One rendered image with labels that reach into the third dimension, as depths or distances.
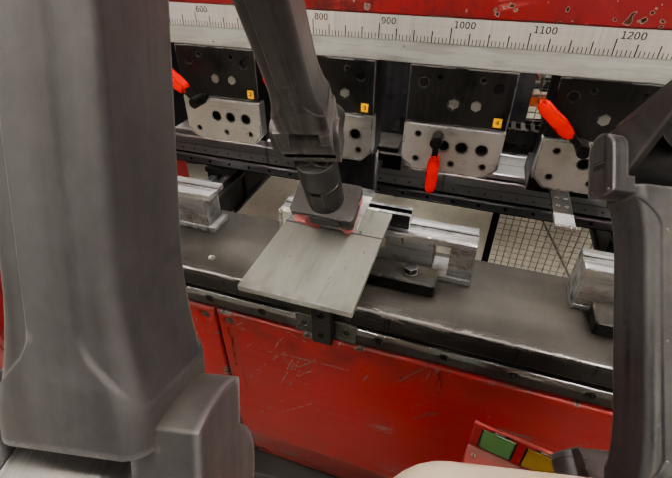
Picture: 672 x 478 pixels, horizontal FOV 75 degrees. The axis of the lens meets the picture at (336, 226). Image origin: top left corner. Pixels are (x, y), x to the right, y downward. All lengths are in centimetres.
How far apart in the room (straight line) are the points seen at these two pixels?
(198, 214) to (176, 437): 85
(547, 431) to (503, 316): 24
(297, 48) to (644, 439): 47
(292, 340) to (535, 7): 71
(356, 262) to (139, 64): 56
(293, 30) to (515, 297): 65
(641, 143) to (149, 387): 48
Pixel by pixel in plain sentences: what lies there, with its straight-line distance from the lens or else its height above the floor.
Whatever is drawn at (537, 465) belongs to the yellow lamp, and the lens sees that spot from 77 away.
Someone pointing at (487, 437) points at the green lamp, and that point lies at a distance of 75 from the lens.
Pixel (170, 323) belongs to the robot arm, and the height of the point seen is 132.
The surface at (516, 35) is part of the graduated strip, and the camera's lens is 66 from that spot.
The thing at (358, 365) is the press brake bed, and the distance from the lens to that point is 92.
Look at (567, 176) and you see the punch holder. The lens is 73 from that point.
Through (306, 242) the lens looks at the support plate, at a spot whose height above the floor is 100.
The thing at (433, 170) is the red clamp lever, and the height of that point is 113.
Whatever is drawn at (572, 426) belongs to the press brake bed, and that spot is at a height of 71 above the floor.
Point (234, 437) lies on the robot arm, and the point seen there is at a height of 126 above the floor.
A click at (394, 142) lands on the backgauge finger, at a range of 101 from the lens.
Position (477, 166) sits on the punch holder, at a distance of 72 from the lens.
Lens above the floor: 145
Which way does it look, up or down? 35 degrees down
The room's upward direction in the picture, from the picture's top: straight up
